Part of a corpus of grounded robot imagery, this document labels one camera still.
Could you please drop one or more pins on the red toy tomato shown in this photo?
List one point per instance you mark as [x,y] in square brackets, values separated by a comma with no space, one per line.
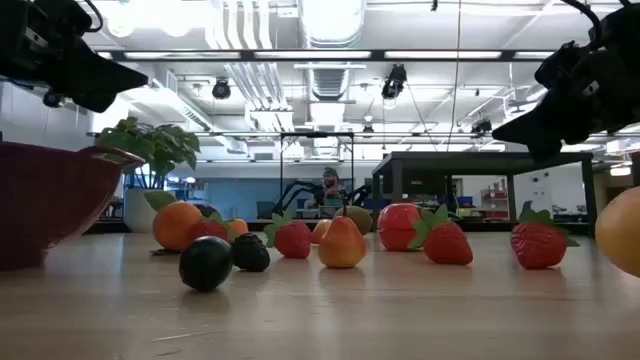
[397,225]

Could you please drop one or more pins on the black ceiling spotlight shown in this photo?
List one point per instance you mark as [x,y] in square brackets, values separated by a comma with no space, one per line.
[481,126]
[395,80]
[51,100]
[221,89]

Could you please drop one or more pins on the yellow-orange toy pear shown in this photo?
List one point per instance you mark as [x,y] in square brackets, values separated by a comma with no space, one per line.
[342,245]

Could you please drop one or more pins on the person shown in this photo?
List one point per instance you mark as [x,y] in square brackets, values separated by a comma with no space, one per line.
[331,187]

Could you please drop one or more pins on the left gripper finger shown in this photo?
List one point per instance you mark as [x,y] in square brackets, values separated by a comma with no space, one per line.
[97,100]
[105,72]

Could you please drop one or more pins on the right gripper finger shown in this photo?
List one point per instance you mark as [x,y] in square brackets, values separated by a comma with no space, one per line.
[537,122]
[545,151]

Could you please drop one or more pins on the black background robot arm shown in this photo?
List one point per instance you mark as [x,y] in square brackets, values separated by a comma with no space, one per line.
[290,192]
[362,192]

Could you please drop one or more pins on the silver ventilation duct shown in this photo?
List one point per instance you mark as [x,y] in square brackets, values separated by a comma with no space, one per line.
[332,22]

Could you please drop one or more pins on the toy orange with leaf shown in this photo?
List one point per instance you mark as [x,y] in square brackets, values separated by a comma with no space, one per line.
[175,225]

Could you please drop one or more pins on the dark round toy plum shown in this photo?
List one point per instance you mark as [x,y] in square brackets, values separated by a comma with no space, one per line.
[206,264]
[206,209]

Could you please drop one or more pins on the black beam with light strips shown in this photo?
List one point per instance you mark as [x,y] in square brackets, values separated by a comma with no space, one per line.
[378,55]

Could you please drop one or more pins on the red toy strawberry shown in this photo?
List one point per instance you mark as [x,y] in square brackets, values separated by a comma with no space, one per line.
[447,245]
[294,240]
[537,245]
[207,231]

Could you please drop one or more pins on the red storage rack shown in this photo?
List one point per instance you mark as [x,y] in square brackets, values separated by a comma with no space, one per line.
[495,200]

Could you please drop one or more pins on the brown toy kiwi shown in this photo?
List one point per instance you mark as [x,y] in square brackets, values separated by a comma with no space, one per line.
[361,217]

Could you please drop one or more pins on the dark red bowl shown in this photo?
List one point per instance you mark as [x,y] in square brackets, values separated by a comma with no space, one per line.
[50,200]

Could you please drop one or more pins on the black toy blackberry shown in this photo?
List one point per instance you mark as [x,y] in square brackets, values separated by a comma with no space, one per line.
[250,254]

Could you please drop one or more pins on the black aluminium table frame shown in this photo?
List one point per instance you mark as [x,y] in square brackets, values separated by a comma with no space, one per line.
[115,227]

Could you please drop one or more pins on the black metal frame stand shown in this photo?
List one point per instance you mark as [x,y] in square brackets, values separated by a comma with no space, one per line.
[316,134]

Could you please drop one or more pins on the orange toy mango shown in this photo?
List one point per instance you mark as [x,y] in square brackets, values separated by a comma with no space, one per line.
[622,230]

